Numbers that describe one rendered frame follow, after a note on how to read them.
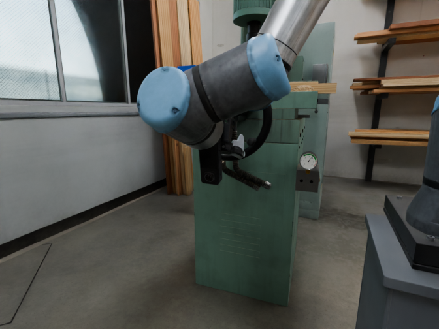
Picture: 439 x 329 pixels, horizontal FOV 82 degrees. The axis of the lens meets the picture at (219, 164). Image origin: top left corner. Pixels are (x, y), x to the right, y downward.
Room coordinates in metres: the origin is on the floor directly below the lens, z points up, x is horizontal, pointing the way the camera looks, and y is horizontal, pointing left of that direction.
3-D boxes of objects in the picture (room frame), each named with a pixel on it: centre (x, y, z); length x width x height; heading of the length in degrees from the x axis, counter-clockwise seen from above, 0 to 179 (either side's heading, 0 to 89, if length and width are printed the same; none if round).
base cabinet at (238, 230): (1.28, -0.19, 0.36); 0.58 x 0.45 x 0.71; 160
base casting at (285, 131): (1.28, -0.19, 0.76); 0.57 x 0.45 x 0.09; 160
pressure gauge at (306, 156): (0.88, -0.32, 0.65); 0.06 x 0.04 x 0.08; 70
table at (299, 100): (1.07, -0.08, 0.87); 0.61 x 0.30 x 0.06; 70
